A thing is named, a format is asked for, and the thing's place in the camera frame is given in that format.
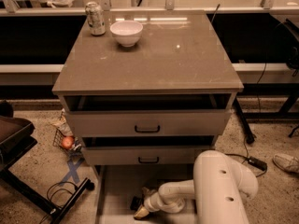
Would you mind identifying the black table leg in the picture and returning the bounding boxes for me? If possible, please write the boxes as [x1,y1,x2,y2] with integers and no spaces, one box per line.
[234,99,255,145]

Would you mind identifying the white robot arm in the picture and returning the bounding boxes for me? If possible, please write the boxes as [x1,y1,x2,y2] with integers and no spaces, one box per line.
[134,150,258,224]

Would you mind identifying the snack bag in basket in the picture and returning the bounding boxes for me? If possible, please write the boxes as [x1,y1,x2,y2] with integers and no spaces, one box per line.
[52,109,73,136]

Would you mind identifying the wire basket on floor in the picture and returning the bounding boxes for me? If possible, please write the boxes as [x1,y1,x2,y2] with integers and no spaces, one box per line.
[52,130,81,157]

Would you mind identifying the grey drawer cabinet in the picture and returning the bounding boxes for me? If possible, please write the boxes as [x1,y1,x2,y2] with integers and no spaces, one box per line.
[51,10,245,170]

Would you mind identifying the middle drawer with black handle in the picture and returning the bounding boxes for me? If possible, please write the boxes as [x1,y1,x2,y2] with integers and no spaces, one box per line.
[81,146,214,165]

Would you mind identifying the open bottom drawer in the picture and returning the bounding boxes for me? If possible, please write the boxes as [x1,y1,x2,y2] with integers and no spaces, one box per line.
[95,164,197,224]

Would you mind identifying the white sneaker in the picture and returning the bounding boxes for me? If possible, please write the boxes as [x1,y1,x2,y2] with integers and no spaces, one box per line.
[273,154,299,174]

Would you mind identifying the white ceramic bowl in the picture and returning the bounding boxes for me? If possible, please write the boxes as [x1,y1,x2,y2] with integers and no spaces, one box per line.
[110,21,143,47]

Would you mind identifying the black rxbar chocolate bar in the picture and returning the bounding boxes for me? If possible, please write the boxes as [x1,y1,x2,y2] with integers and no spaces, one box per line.
[130,196,143,211]

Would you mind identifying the top drawer with black handle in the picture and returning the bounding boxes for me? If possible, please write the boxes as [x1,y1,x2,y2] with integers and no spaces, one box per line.
[65,111,231,137]

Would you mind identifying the red apple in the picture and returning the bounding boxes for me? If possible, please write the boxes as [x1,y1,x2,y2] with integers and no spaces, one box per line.
[62,136,75,149]

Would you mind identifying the drawer with black handle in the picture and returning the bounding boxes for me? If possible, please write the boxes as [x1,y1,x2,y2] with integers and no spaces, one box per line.
[81,146,214,165]
[65,111,231,137]

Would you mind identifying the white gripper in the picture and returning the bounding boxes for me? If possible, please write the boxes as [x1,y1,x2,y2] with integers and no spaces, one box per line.
[134,187,163,220]

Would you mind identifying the silver soda can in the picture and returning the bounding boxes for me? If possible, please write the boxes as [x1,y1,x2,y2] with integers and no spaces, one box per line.
[85,1,106,35]

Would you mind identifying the black floor cable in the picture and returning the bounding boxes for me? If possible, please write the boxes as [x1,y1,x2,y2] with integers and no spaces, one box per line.
[38,180,80,224]

